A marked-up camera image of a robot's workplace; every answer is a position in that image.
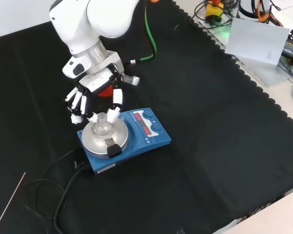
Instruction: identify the black bench cloth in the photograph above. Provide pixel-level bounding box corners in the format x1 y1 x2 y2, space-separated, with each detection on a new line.
0 0 293 234

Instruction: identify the clear round-bottom flask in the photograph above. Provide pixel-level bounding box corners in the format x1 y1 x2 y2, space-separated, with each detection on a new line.
93 112 111 135

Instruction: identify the yellow stop button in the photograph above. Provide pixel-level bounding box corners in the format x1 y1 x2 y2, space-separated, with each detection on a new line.
205 0 226 23

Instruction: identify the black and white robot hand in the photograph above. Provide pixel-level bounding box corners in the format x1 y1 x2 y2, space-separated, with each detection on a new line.
62 57 125 125

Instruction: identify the green cable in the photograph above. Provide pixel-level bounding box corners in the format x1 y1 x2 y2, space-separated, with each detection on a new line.
130 0 158 65

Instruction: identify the thin black cable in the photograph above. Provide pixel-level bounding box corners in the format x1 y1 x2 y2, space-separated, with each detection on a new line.
17 149 83 234

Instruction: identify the orange cable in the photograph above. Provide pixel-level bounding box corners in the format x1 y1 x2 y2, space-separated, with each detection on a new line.
249 0 284 27

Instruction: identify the thin metal rod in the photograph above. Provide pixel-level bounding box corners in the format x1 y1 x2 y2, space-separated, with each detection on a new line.
0 172 26 234

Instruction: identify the thick black power cable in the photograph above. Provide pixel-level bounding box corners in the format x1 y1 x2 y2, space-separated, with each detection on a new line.
53 161 94 234

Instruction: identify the heater with blue base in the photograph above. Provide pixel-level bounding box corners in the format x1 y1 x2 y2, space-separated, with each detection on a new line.
76 107 172 176

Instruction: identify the grey metal base plate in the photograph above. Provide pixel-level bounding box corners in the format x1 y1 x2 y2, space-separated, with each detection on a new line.
197 16 293 87

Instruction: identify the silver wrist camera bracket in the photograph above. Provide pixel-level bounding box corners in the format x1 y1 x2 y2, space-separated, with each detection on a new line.
106 51 141 86

